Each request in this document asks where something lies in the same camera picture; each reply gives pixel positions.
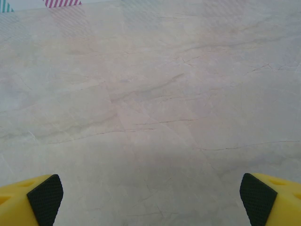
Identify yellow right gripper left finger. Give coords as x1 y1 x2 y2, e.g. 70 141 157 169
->
0 174 64 226

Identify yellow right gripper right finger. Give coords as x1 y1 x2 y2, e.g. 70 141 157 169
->
239 173 301 226

